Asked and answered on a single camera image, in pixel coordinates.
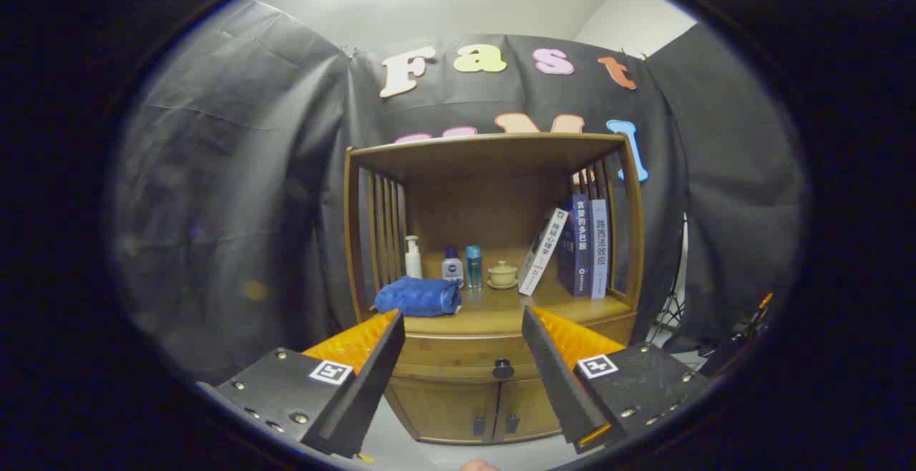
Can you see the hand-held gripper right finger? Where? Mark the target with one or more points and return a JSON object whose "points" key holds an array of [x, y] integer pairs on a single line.
{"points": [[558, 385]]}

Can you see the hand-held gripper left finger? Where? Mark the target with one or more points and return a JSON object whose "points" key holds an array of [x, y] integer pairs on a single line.
{"points": [[372, 385]]}

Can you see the wooden drawer with black knob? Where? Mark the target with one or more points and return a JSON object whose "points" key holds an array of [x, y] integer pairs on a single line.
{"points": [[458, 353]]}

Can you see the wooden cabinet door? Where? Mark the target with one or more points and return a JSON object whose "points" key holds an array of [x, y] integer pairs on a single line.
{"points": [[444, 406], [526, 406]]}

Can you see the wooden countertop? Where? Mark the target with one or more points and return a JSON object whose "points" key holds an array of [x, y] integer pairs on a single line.
{"points": [[494, 310]]}

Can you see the wooden cabinet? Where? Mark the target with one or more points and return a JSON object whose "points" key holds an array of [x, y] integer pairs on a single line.
{"points": [[465, 206]]}

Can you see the blue folded towel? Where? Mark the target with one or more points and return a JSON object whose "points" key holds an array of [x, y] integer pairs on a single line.
{"points": [[418, 298]]}

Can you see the beige lidded teacup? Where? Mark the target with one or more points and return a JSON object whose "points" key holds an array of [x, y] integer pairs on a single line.
{"points": [[502, 275]]}

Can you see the white pump bottle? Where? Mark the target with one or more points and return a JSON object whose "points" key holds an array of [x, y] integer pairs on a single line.
{"points": [[413, 263]]}

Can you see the thin dark navy book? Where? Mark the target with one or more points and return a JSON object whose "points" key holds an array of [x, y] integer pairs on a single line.
{"points": [[565, 256]]}

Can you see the black tripod stand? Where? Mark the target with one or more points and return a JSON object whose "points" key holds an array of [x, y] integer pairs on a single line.
{"points": [[671, 310]]}

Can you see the dark blue book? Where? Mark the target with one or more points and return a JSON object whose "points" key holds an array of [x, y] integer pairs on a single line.
{"points": [[582, 249]]}

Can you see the white leaning book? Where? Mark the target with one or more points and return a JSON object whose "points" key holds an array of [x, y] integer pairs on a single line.
{"points": [[547, 245]]}

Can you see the white bottle with blue cap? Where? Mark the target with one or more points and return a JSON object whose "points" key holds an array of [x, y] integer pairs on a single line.
{"points": [[452, 269]]}

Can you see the pale lavender book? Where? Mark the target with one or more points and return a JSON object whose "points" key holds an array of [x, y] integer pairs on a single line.
{"points": [[600, 249]]}

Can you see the clear blue bottle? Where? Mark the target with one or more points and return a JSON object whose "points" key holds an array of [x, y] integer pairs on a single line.
{"points": [[474, 267]]}

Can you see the black clamp with orange tip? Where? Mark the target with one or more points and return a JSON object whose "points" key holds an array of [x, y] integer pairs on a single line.
{"points": [[744, 331]]}

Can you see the black backdrop cloth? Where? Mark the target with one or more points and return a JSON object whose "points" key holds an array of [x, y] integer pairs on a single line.
{"points": [[215, 206]]}

